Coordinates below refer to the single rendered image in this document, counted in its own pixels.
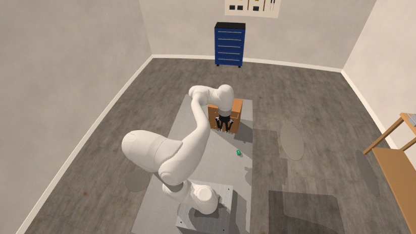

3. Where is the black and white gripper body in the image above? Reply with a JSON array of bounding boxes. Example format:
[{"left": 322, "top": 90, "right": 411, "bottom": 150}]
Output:
[{"left": 219, "top": 115, "right": 230, "bottom": 123}]

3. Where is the brown wooden chest of drawers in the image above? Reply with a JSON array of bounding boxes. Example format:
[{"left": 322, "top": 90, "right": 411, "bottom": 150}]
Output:
[{"left": 208, "top": 98, "right": 243, "bottom": 123}]

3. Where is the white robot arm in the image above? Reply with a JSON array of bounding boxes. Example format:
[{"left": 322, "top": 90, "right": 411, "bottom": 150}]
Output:
[{"left": 122, "top": 84, "right": 234, "bottom": 218}]

